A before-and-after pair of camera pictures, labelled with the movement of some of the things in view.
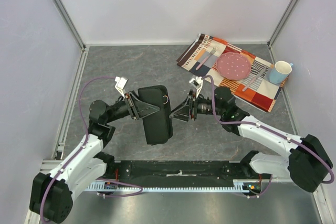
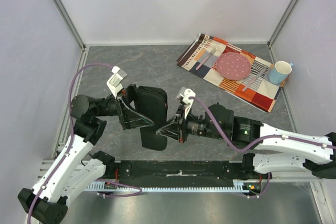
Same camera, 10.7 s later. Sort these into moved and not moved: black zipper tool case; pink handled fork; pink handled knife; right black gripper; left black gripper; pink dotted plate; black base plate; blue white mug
Moved: right black gripper; left black gripper; black zipper tool case
Not moved: pink handled knife; blue white mug; black base plate; pink dotted plate; pink handled fork
